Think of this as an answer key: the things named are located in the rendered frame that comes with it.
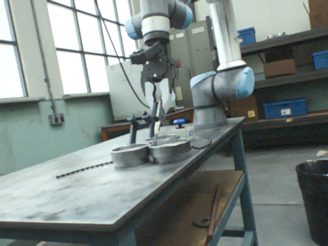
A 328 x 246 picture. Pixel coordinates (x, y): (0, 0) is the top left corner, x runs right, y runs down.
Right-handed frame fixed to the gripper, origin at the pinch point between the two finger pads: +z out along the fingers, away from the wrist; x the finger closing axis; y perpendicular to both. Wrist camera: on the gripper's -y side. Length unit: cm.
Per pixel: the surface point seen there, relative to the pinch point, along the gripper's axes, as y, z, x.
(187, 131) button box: 19.5, 6.1, 0.2
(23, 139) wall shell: 92, -1, 166
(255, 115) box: 351, -14, 24
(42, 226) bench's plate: -36.9, 19.4, 2.8
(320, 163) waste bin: 138, 30, -40
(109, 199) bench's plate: -28.6, 17.1, -3.4
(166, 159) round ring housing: -5.9, 12.8, -3.6
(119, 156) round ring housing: -8.6, 11.1, 7.8
